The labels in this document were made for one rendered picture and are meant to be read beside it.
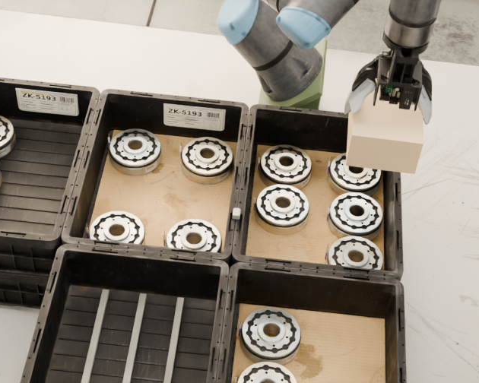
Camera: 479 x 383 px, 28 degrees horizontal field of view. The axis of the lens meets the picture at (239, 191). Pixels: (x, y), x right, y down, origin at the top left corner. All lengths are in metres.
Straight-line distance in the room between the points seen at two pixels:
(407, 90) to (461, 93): 0.83
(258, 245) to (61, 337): 0.40
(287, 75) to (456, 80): 0.51
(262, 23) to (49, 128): 0.50
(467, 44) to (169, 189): 2.00
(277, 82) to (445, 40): 1.65
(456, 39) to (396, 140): 2.09
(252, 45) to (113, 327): 0.70
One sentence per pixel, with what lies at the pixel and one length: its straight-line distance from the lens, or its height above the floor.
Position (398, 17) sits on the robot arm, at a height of 1.35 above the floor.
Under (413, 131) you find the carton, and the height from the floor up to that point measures 1.12.
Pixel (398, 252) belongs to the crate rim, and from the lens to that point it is 1.70.
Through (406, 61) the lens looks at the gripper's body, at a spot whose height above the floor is 1.28.
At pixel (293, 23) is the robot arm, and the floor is 1.34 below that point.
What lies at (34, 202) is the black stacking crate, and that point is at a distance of 1.88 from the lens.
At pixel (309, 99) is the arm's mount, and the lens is 2.08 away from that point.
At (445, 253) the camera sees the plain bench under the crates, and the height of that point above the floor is 0.70.
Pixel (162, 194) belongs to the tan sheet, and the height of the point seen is 0.83.
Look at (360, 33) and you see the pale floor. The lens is 3.62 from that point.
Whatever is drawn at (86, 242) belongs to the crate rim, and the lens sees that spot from 1.68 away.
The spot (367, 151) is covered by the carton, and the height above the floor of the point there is 1.08.
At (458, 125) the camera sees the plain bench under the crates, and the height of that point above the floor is 0.70.
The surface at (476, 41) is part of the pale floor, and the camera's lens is 3.70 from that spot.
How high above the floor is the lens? 2.24
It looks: 49 degrees down
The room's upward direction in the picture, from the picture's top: 5 degrees clockwise
